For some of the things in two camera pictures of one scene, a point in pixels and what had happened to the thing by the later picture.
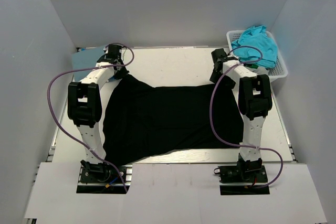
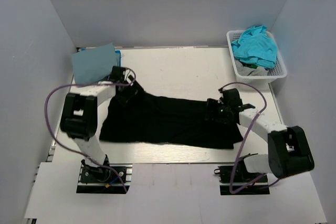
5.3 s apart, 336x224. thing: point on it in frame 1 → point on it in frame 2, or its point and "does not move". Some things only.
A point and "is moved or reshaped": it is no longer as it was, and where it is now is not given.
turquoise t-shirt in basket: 255,46 does not move
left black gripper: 124,72 → 135,88
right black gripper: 215,77 → 213,105
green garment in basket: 251,65 does not move
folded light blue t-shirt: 83,59 does not move
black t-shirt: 140,119 is moved or reshaped
